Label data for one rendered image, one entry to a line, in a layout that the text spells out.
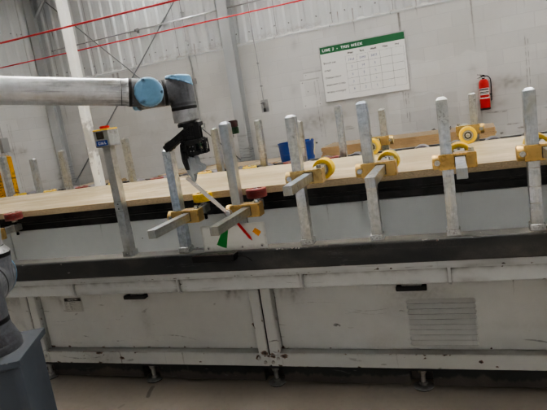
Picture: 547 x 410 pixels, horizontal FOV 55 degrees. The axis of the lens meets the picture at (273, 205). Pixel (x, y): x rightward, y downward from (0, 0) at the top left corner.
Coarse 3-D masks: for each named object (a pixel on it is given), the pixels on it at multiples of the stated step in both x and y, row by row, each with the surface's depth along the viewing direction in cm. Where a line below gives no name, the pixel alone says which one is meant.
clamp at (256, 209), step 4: (240, 204) 194; (244, 204) 193; (248, 204) 192; (252, 204) 192; (256, 204) 191; (260, 204) 193; (228, 208) 196; (232, 208) 194; (236, 208) 194; (252, 208) 192; (256, 208) 191; (260, 208) 193; (232, 212) 195; (252, 212) 192; (256, 212) 192; (260, 212) 193; (264, 212) 196; (248, 216) 193; (252, 216) 193; (256, 216) 192
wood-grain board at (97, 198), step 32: (352, 160) 251; (416, 160) 216; (480, 160) 190; (512, 160) 180; (544, 160) 177; (64, 192) 316; (96, 192) 288; (128, 192) 264; (160, 192) 243; (192, 192) 226; (224, 192) 216
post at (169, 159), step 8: (168, 152) 199; (168, 160) 199; (168, 168) 200; (176, 168) 202; (168, 176) 201; (176, 176) 201; (168, 184) 201; (176, 184) 201; (176, 192) 201; (176, 200) 202; (176, 208) 203; (184, 208) 205; (184, 224) 204; (184, 232) 204; (184, 240) 205
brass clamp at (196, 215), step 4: (188, 208) 205; (192, 208) 203; (200, 208) 202; (168, 212) 205; (172, 212) 203; (176, 212) 202; (180, 212) 202; (184, 212) 201; (188, 212) 201; (192, 212) 200; (196, 212) 200; (200, 212) 202; (168, 216) 204; (172, 216) 203; (192, 216) 200; (196, 216) 200; (200, 216) 202; (192, 220) 201; (196, 220) 200; (200, 220) 201
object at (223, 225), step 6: (264, 204) 206; (240, 210) 188; (246, 210) 189; (228, 216) 179; (234, 216) 179; (240, 216) 183; (246, 216) 188; (222, 222) 171; (228, 222) 173; (234, 222) 178; (210, 228) 166; (216, 228) 166; (222, 228) 169; (228, 228) 173; (216, 234) 166
